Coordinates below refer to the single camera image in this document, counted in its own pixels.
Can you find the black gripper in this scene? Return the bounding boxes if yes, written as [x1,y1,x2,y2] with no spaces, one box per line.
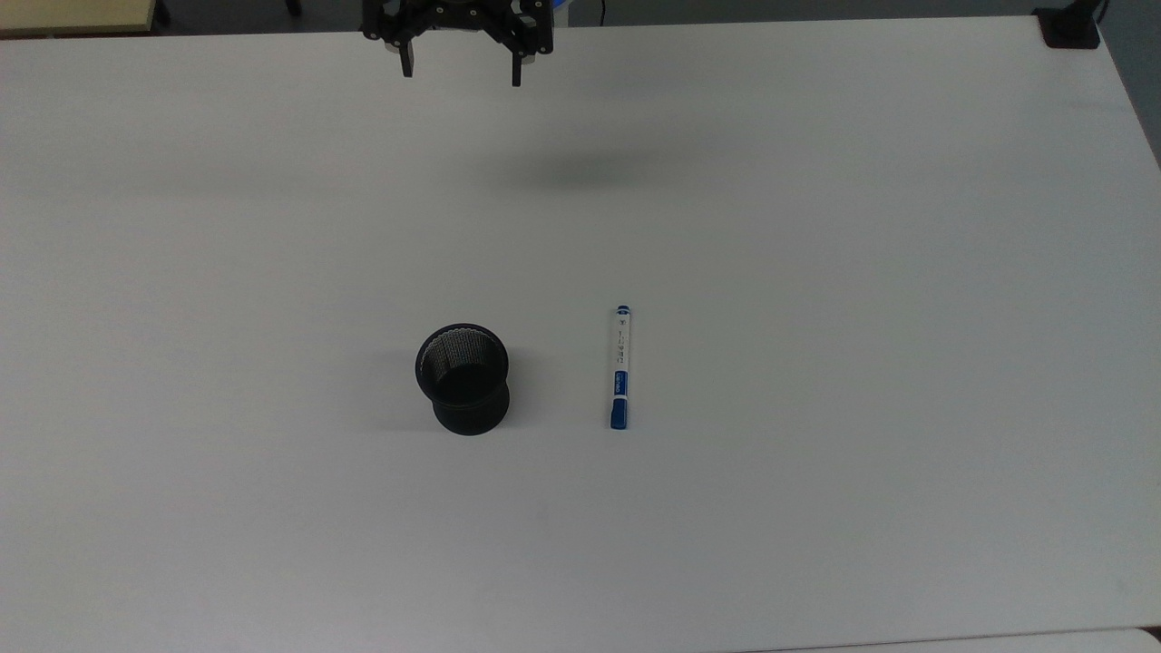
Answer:
[361,0,555,89]

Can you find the black mesh pen cup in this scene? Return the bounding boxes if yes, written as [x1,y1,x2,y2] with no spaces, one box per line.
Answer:
[415,323,512,437]

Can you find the white blue marker pen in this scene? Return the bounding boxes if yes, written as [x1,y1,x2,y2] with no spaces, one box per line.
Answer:
[609,305,633,431]

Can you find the white adjacent table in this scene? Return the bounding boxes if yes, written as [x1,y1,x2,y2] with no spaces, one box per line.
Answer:
[739,625,1161,653]

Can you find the black table clamp mount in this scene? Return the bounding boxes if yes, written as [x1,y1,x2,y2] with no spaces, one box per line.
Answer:
[1034,0,1109,50]

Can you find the light wooden desk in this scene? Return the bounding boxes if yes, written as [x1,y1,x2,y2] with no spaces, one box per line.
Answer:
[0,0,158,39]

